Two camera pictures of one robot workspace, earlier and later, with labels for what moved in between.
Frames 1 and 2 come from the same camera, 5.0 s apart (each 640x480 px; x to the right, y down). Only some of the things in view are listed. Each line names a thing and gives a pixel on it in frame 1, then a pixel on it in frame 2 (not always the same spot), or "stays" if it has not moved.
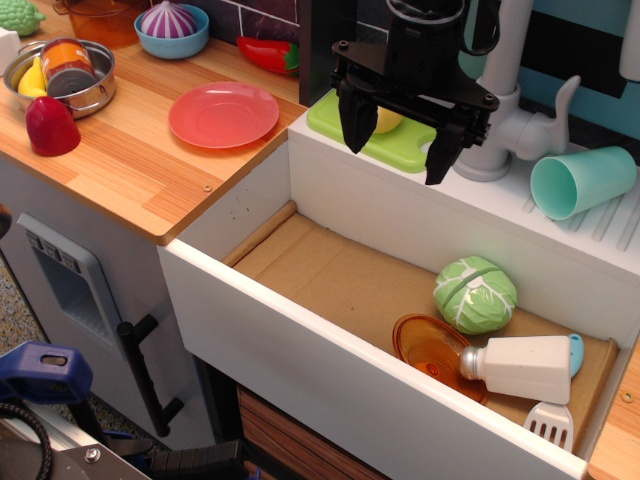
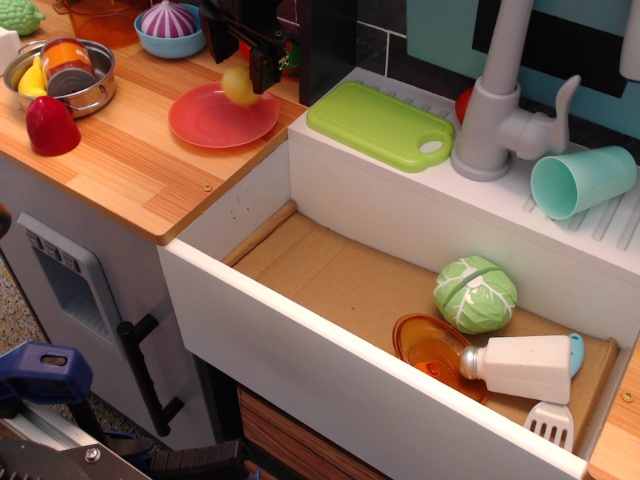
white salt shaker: x=532 y=368 stays
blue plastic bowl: x=180 y=47 stays
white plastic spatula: x=552 y=421 stays
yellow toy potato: x=387 y=121 -> x=237 y=86
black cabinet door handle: x=132 y=336 stays
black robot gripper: x=421 y=76 -> x=267 y=26
